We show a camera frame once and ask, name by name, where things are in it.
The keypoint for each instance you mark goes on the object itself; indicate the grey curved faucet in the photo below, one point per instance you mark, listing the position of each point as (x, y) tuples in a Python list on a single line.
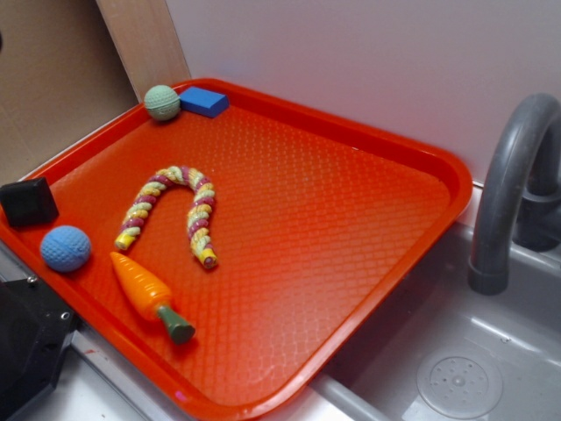
[(520, 201)]

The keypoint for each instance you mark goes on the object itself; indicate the black box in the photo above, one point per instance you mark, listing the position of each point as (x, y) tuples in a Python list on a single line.
[(29, 202)]

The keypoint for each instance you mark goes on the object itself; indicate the grey toy sink basin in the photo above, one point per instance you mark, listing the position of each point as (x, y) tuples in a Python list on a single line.
[(436, 350)]

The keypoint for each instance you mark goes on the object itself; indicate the light wooden board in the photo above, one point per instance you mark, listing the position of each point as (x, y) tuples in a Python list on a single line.
[(147, 43)]

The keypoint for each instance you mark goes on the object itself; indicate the braided multicolour rope toy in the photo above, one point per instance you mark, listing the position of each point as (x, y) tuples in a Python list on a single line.
[(197, 219)]

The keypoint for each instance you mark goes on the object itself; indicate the blue rectangular block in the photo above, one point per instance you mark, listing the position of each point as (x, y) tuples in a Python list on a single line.
[(203, 102)]

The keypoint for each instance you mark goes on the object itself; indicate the blue dimpled ball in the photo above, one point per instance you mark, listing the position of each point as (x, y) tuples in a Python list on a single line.
[(65, 248)]

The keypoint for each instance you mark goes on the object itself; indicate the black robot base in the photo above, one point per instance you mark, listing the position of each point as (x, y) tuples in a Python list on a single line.
[(37, 327)]

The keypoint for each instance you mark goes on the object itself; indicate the orange plastic tray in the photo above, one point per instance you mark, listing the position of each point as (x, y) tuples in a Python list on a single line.
[(315, 222)]

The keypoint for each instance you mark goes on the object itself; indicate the green dimpled ball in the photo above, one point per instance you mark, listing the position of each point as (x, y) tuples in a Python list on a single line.
[(162, 103)]

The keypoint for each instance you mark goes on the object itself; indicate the orange toy carrot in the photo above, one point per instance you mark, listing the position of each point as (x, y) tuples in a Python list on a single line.
[(150, 297)]

